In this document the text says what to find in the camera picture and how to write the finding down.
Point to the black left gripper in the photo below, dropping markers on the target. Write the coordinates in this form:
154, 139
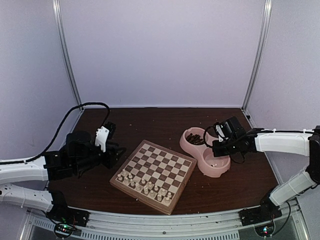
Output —
111, 159

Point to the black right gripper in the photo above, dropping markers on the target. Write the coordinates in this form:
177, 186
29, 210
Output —
216, 151

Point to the pink double bowl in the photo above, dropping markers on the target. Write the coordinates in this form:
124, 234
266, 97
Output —
204, 155

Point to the white king piece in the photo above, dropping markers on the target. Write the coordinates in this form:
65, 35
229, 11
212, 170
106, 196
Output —
149, 185

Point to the white rook piece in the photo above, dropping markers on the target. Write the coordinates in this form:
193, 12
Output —
167, 199

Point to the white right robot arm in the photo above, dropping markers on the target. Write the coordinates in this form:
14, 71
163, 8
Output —
232, 139

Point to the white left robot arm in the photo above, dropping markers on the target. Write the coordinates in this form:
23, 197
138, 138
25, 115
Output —
79, 155

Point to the dark chess pieces pile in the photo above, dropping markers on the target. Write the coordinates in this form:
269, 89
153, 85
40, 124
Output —
194, 139

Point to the wooden chess board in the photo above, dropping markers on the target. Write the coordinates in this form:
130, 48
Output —
165, 168

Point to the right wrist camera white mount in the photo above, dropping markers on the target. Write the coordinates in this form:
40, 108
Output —
219, 132

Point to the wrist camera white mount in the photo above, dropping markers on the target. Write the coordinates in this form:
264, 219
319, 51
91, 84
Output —
219, 132
103, 134

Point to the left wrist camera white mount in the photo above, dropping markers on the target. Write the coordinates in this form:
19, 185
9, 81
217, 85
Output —
103, 134

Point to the front aluminium rail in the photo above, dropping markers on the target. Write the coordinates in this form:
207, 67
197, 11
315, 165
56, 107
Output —
224, 225

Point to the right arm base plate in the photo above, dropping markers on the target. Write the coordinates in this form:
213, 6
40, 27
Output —
257, 215

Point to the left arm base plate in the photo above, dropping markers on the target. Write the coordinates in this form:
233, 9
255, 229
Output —
72, 216

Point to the right aluminium frame post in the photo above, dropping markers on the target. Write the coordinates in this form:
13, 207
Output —
264, 30

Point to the aluminium frame post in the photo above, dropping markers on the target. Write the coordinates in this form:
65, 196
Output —
264, 30
56, 4

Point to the left aluminium frame post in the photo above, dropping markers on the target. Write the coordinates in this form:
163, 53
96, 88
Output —
56, 4

